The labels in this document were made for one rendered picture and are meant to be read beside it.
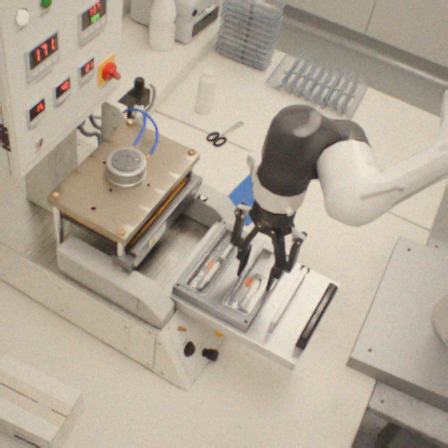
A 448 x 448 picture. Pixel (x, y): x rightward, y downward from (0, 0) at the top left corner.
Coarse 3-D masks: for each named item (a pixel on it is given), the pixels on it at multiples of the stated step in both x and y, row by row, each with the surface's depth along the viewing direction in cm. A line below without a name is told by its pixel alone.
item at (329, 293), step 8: (328, 288) 133; (336, 288) 134; (328, 296) 132; (320, 304) 131; (328, 304) 131; (320, 312) 129; (312, 320) 128; (304, 328) 127; (312, 328) 127; (304, 336) 126; (296, 344) 128; (304, 344) 126
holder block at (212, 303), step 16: (224, 224) 142; (208, 240) 139; (256, 240) 140; (224, 272) 134; (176, 288) 131; (224, 288) 132; (272, 288) 134; (208, 304) 129; (256, 304) 130; (224, 320) 130; (240, 320) 128
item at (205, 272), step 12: (228, 228) 140; (216, 240) 138; (228, 240) 138; (204, 252) 136; (216, 252) 136; (228, 252) 136; (204, 264) 134; (216, 264) 134; (192, 276) 132; (204, 276) 132; (216, 276) 132; (192, 288) 130; (204, 288) 130
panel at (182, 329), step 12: (180, 312) 136; (168, 324) 133; (180, 324) 137; (192, 324) 141; (204, 324) 144; (180, 336) 137; (192, 336) 141; (204, 336) 145; (216, 336) 149; (180, 348) 138; (216, 348) 150; (192, 360) 142; (204, 360) 146; (192, 372) 143; (192, 384) 144
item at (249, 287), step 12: (264, 240) 138; (264, 252) 136; (252, 264) 134; (264, 264) 134; (240, 276) 132; (252, 276) 132; (264, 276) 133; (240, 288) 130; (252, 288) 130; (264, 288) 131; (228, 300) 128; (240, 300) 128; (252, 300) 129
